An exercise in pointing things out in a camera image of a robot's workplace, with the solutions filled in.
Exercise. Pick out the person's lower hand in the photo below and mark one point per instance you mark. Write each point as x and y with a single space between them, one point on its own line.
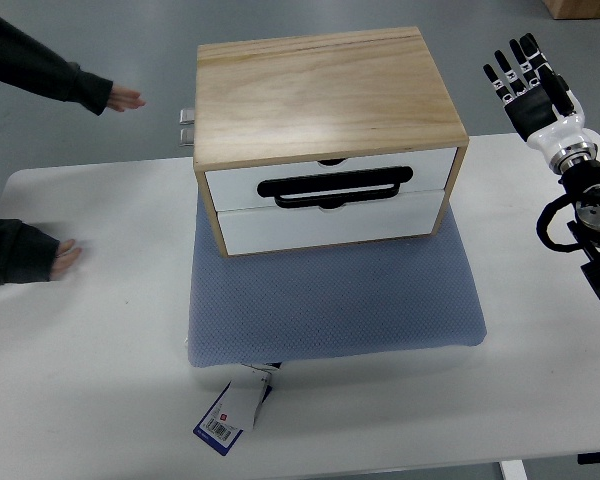
67 253

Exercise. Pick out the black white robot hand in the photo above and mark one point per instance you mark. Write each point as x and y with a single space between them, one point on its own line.
534 96

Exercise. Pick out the person's upper hand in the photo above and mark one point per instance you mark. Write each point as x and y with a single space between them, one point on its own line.
123 98

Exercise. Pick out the white top drawer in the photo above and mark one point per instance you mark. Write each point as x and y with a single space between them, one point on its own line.
236 189

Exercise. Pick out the black drawer handle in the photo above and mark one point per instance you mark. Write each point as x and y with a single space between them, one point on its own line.
333 190

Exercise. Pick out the dark sleeve lower forearm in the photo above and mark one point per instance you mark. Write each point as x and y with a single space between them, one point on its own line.
26 253

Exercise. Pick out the dark sleeve upper forearm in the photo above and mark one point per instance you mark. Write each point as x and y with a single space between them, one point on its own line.
29 65

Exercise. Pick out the wooden drawer cabinet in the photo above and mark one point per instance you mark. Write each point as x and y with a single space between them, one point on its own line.
322 98

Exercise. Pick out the upper metal clamp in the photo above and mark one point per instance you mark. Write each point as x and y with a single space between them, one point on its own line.
187 116

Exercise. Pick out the cardboard box corner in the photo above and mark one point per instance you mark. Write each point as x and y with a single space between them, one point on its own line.
573 9

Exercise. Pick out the blue mesh cushion mat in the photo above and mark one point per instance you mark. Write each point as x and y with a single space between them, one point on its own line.
331 302

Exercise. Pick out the blue white product tag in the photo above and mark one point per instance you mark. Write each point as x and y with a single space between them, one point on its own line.
237 407

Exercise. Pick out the black bar under table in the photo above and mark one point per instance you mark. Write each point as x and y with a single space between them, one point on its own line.
590 458

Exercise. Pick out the white table leg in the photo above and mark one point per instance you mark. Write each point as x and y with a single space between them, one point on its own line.
513 470

